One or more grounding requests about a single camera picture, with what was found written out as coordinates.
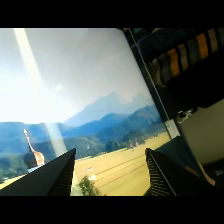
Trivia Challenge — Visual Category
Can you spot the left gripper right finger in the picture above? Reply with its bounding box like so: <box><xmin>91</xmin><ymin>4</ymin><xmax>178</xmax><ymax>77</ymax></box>
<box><xmin>143</xmin><ymin>147</ymin><xmax>219</xmax><ymax>197</ymax></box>

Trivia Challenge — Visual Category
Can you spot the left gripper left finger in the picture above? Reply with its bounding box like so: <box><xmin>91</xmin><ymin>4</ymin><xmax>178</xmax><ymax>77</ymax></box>
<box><xmin>0</xmin><ymin>148</ymin><xmax>77</xmax><ymax>197</ymax></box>

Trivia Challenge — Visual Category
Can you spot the black garment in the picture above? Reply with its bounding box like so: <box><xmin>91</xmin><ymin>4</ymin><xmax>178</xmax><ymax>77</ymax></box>
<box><xmin>165</xmin><ymin>46</ymin><xmax>224</xmax><ymax>118</ymax></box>

